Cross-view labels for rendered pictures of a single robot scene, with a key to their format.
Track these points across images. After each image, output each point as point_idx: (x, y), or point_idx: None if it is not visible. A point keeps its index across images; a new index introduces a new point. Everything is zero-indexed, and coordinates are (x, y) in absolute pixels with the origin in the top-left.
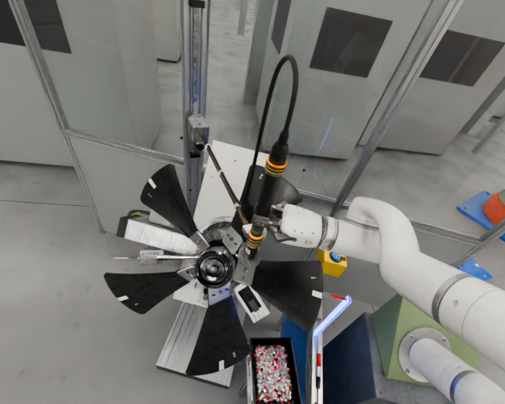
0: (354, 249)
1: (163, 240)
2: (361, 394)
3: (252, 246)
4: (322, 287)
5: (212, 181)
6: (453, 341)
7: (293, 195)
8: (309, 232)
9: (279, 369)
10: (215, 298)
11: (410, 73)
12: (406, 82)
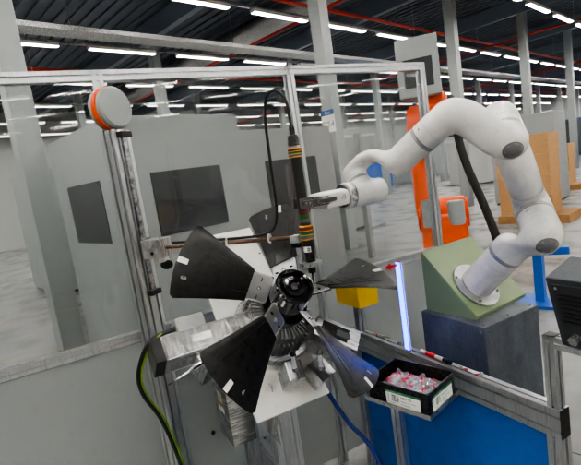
0: (369, 188)
1: (214, 333)
2: (481, 355)
3: (310, 237)
4: (375, 266)
5: None
6: None
7: None
8: (339, 190)
9: (413, 380)
10: (312, 322)
11: None
12: (298, 146)
